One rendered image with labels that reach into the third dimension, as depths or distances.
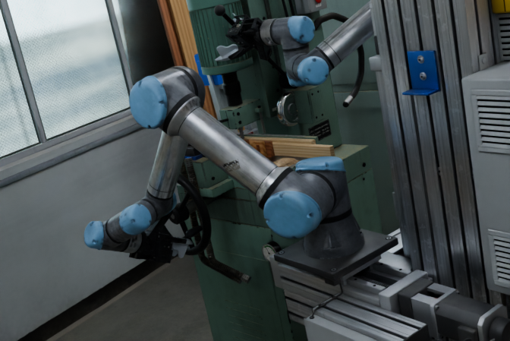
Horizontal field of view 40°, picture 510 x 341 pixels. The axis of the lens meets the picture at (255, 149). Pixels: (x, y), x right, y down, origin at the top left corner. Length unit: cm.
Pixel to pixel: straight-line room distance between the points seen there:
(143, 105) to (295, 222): 45
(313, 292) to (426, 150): 47
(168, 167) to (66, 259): 176
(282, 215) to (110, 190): 224
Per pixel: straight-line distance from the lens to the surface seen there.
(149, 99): 165
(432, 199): 167
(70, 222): 358
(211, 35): 231
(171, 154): 188
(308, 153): 225
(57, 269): 357
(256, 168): 159
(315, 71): 185
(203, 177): 225
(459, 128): 156
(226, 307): 262
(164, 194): 195
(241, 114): 240
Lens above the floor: 154
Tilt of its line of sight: 15 degrees down
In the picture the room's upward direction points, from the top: 12 degrees counter-clockwise
